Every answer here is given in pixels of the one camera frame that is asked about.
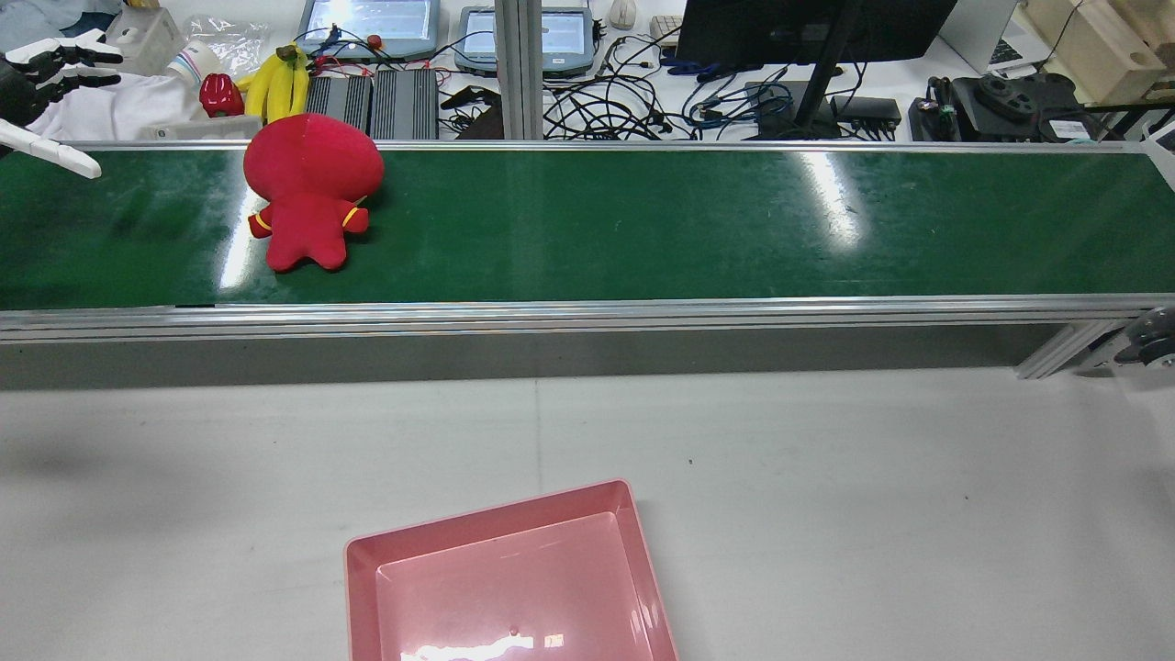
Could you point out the dark brown woodgrain box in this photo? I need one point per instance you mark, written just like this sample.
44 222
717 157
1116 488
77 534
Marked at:
485 124

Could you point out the light blue cloth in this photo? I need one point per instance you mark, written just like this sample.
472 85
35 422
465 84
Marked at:
46 18

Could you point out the white laptop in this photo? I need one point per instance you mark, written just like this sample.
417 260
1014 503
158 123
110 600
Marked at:
973 32

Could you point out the green conveyor belt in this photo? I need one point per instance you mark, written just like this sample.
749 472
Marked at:
643 229

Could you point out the black curved plastic bracket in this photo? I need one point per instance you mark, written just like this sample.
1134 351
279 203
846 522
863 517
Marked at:
468 95

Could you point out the pink plastic basket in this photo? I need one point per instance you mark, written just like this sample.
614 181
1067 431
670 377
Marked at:
514 588

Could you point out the white cloth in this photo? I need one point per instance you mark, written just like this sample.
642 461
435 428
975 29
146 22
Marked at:
119 110

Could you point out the black multiport hub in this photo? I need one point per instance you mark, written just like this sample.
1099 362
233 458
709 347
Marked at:
867 110

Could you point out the flat silver bar device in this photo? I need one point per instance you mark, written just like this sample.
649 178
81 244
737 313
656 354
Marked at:
184 131

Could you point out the small beige keyboard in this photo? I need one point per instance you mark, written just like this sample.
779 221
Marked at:
666 29

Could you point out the clear plastic box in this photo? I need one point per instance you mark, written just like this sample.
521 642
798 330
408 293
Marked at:
147 41

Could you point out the clear plastic bag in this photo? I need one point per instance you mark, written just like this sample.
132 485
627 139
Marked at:
234 37

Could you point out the left dexterous robot hand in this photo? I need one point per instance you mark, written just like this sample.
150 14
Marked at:
23 87

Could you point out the black device with white label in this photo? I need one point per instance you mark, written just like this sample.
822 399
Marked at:
1005 96

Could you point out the red plush doll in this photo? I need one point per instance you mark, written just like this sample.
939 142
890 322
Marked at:
312 174

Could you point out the yellow banana bunch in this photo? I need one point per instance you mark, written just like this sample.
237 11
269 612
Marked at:
275 87

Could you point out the white computer mouse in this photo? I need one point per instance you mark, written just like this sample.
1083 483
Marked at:
622 13

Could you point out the light wooden box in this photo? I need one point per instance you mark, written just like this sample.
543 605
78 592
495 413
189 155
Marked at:
1092 46

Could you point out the grey ribbed metal device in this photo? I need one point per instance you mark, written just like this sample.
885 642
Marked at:
338 106
404 106

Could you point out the shiny red toy fruit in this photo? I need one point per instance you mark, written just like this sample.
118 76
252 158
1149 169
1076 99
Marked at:
220 96

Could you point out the white striped paper cup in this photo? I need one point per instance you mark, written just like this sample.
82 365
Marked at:
193 64

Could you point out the grey caster wheel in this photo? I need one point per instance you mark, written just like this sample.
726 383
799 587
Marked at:
1152 340

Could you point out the black monitor with stand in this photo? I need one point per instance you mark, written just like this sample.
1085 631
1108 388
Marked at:
808 28

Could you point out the aluminium profile post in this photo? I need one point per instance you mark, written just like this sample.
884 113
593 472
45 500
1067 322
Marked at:
519 64

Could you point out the grey teach pendant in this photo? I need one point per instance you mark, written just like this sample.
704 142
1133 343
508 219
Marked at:
565 37
367 18

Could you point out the black power brick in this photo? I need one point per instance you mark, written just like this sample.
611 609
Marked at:
929 115

